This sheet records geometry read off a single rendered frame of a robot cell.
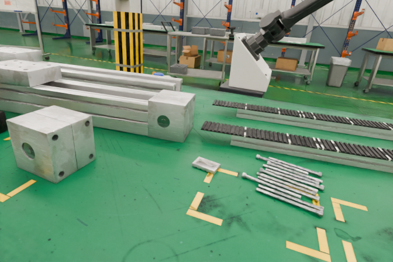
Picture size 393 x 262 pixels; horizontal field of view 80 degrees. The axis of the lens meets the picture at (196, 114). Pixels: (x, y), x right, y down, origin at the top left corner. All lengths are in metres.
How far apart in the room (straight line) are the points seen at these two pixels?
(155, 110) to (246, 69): 0.62
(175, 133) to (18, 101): 0.46
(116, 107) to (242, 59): 0.65
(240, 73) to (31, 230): 0.92
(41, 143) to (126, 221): 0.19
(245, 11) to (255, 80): 7.24
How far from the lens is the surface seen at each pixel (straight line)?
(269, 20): 1.11
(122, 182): 0.45
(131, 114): 0.59
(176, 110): 0.54
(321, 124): 0.79
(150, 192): 0.42
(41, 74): 0.76
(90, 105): 0.64
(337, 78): 5.58
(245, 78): 1.09
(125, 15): 3.92
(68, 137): 0.46
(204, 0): 8.60
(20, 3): 6.30
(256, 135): 0.57
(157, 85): 0.75
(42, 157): 0.47
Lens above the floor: 1.05
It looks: 22 degrees down
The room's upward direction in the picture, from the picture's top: 4 degrees clockwise
